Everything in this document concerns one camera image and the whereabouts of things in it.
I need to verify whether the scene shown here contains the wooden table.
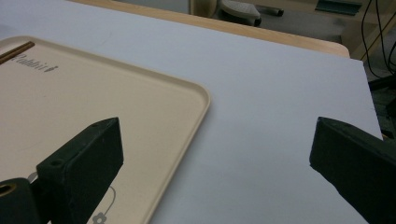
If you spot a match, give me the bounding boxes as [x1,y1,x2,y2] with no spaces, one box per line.
[65,0,351,60]

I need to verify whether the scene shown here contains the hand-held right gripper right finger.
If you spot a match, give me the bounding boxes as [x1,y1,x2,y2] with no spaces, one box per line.
[308,116,396,224]

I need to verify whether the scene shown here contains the black cables by desk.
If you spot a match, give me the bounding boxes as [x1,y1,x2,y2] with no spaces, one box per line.
[360,0,396,78]

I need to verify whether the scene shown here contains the brown chopstick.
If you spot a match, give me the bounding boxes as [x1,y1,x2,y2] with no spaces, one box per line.
[0,40,36,66]

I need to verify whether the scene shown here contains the grey chair base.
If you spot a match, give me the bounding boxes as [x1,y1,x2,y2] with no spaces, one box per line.
[217,0,285,28]

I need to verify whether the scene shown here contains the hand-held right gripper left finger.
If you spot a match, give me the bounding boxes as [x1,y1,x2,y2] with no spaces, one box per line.
[36,117,124,224]

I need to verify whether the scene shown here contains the beige tray with rabbit print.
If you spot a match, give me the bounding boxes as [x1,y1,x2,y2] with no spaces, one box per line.
[0,35,211,224]

